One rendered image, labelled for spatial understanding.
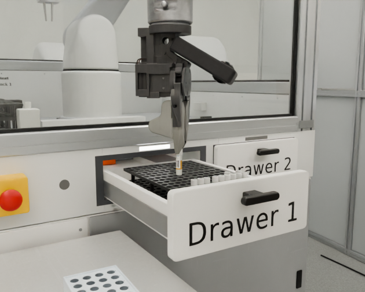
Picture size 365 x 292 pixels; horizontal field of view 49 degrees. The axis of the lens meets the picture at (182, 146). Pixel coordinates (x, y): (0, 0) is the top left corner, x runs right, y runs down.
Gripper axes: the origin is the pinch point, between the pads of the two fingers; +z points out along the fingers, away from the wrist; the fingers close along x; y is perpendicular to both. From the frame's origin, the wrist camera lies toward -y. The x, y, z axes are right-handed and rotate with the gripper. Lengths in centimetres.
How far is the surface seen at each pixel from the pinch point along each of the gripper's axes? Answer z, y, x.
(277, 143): 6, -18, -48
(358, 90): -6, -69, -192
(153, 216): 12.0, 4.5, 3.0
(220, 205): 8.6, -7.2, 5.4
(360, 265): 98, -74, -179
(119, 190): 11.0, 14.8, -8.2
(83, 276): 18.5, 12.7, 13.7
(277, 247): 38, -19, -51
